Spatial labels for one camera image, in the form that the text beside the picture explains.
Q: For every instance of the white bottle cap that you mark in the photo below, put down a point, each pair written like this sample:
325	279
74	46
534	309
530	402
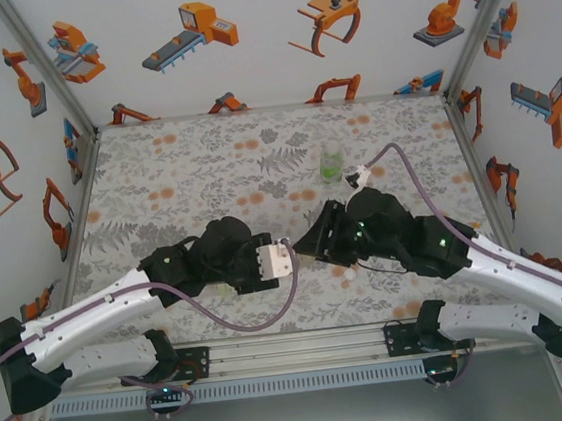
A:
350	274

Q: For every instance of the clear soda bottle green label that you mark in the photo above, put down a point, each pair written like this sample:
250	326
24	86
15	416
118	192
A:
331	162

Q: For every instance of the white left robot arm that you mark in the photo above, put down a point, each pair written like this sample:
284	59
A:
86	321

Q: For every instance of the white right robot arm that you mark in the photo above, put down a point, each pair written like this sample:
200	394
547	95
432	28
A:
513	271

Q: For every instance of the floral patterned tablecloth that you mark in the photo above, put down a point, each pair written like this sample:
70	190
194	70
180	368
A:
197	179

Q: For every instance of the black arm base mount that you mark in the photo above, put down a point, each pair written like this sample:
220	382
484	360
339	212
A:
196	362
400	339

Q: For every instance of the aluminium table side rail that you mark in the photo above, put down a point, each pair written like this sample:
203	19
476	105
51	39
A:
477	164
81	201

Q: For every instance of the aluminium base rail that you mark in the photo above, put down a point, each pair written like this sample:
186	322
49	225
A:
295	350

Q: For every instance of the aluminium frame post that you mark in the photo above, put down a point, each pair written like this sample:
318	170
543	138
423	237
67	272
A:
484	18
44	64

